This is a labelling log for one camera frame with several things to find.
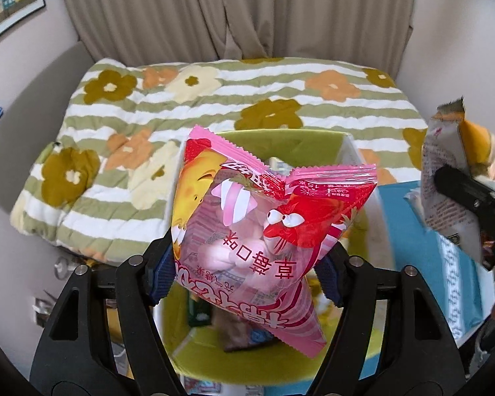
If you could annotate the beige curtain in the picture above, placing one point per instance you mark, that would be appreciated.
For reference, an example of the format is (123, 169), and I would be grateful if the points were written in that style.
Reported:
(231, 8)

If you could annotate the pink marshmallow snack packet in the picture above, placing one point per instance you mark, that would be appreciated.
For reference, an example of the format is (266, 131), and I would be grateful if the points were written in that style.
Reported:
(251, 222)

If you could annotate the grey brown snack packet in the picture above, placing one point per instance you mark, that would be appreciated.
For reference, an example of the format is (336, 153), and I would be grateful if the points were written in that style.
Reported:
(239, 334)

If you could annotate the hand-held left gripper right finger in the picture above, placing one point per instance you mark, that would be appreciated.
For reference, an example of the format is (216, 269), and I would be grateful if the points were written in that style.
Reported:
(332, 286)

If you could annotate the teal patterned table cloth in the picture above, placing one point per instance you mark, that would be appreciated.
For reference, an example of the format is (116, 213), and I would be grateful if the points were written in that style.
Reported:
(464, 280)

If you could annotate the green snack packet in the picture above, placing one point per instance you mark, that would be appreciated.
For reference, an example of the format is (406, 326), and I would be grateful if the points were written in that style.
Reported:
(200, 317)

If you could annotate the orange grey snack packet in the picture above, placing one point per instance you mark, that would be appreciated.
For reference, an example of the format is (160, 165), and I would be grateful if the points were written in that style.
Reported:
(445, 148)

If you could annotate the green striped floral blanket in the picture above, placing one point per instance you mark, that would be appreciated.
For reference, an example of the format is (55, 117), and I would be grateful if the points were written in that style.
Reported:
(148, 103)

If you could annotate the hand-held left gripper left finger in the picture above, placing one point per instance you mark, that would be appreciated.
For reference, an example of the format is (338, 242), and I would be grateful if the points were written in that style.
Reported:
(165, 276)

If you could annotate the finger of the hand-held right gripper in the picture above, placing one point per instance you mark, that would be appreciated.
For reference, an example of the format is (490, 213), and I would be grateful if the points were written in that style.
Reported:
(462, 187)

